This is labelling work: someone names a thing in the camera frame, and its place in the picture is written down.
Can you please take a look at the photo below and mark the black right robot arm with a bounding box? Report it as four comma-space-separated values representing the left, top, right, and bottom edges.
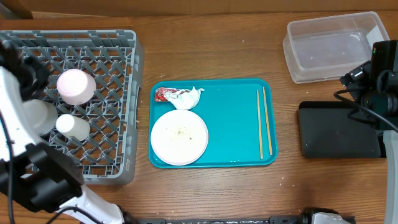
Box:
333, 40, 397, 223

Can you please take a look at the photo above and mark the teal plastic tray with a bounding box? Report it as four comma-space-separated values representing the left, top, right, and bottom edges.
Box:
149, 78, 278, 168

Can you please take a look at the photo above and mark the clear plastic bin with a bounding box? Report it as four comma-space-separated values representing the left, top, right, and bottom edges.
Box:
282, 12, 389, 84

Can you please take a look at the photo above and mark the crumpled white napkin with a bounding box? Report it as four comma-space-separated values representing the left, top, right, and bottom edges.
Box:
164, 86, 205, 110

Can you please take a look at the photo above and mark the grey dishwasher rack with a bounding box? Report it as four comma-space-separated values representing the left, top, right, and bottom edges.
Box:
1, 30, 144, 185

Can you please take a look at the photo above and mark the red snack wrapper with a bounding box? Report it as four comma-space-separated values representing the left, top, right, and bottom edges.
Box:
155, 87, 190, 102

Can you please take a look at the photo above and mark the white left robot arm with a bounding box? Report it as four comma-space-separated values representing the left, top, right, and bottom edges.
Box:
1, 40, 136, 223

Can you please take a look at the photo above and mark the cream paper cup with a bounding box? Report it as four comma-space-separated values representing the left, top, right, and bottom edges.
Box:
55, 114, 90, 141

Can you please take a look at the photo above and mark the black plastic tray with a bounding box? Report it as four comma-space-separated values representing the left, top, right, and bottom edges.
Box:
297, 101, 386, 159

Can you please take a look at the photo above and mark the grey shallow bowl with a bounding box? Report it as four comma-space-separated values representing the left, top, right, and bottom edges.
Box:
23, 99, 58, 136

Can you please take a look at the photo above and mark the wooden chopstick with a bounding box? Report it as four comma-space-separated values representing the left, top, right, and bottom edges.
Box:
256, 90, 264, 159
262, 86, 273, 156

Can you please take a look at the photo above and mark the large white plate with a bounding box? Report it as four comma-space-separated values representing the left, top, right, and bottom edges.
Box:
150, 110, 209, 166

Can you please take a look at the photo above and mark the left wooden chopstick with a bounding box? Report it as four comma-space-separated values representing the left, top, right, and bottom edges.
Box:
256, 90, 264, 159

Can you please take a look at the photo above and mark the right wooden chopstick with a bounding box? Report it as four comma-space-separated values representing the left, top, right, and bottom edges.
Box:
262, 86, 273, 156

